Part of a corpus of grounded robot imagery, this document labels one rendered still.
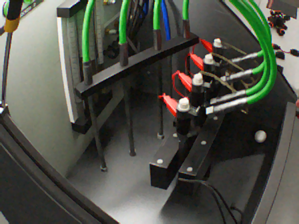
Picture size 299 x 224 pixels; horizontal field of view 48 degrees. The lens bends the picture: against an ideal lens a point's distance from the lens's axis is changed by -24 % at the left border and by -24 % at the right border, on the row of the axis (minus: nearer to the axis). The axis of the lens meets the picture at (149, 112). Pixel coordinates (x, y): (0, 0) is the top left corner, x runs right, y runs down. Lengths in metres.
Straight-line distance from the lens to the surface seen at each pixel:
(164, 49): 0.92
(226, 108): 0.72
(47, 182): 0.49
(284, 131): 0.98
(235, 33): 1.00
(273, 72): 0.65
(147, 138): 1.10
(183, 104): 0.76
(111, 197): 0.97
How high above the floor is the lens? 1.61
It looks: 42 degrees down
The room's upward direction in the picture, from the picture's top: 3 degrees counter-clockwise
